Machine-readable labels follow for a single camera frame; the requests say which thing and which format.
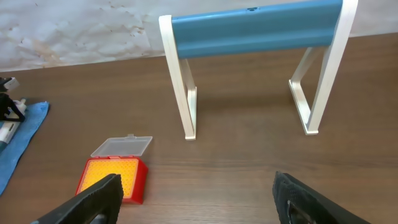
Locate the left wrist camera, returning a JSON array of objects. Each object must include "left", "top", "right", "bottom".
[{"left": 4, "top": 77, "right": 20, "bottom": 91}]

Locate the white pipette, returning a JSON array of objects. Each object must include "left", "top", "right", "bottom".
[{"left": 0, "top": 98, "right": 28, "bottom": 153}]

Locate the white and blue stand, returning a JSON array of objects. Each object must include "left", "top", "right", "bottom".
[{"left": 158, "top": 0, "right": 359, "bottom": 141}]

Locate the blue cloth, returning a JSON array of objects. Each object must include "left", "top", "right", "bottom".
[{"left": 0, "top": 100, "right": 50, "bottom": 196}]

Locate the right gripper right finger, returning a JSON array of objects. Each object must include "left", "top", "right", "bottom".
[{"left": 272, "top": 170, "right": 373, "bottom": 224}]

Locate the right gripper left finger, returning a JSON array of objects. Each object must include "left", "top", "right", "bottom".
[{"left": 30, "top": 173, "right": 124, "bottom": 224}]

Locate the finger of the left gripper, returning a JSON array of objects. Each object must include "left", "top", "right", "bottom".
[{"left": 0, "top": 92, "right": 26, "bottom": 123}]

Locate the red and yellow tip box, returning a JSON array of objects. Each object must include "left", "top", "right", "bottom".
[{"left": 75, "top": 134, "right": 154, "bottom": 205}]

